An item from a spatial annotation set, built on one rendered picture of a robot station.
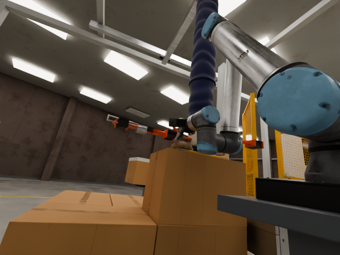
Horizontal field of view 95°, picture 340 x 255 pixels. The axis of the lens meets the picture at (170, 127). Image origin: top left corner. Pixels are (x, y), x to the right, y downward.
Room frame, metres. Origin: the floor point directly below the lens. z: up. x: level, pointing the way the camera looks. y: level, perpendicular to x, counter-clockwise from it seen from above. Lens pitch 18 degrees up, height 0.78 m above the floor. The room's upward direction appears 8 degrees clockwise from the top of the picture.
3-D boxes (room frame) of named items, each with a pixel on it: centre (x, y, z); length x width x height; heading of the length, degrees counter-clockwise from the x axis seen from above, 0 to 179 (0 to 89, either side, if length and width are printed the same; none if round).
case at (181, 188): (1.20, -0.22, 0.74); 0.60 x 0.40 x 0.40; 109
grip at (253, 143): (1.08, -0.61, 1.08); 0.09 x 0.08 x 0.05; 21
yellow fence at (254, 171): (2.34, -1.25, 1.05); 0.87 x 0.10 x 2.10; 162
